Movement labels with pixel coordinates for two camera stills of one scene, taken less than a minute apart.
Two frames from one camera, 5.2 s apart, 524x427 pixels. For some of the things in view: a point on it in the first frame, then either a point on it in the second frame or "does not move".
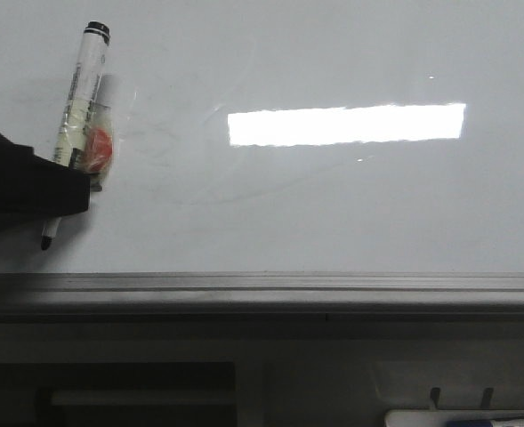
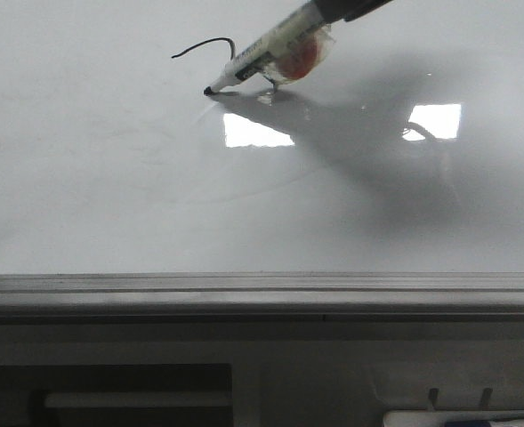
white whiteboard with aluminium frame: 280,161 does not move
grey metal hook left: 435,395 does not move
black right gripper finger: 16,189 to 348,10
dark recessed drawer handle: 107,394 does not move
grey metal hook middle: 486,402 does not move
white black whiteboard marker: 78,108 to 305,20
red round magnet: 98,144 to 302,57
